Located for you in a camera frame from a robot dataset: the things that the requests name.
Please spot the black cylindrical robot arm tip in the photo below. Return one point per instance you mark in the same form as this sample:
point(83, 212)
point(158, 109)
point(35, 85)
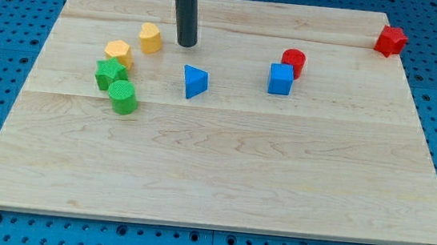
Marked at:
point(186, 22)

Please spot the blue triangle block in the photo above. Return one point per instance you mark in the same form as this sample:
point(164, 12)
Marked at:
point(196, 81)

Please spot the blue cube block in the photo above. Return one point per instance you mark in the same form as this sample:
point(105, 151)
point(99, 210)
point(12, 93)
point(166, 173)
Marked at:
point(280, 79)

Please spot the red cylinder block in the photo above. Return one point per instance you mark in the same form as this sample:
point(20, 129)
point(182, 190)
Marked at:
point(296, 58)

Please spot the green cylinder block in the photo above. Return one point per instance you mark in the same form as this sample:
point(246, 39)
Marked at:
point(123, 97)

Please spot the green star block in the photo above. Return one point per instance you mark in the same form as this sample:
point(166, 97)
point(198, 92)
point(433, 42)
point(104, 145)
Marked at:
point(109, 71)

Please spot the yellow hexagon block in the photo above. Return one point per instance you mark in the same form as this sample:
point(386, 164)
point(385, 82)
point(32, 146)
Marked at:
point(120, 50)

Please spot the light wooden board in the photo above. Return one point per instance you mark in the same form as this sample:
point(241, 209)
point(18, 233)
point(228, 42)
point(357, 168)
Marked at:
point(342, 157)

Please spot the red star block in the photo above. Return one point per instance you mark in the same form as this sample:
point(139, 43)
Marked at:
point(391, 41)

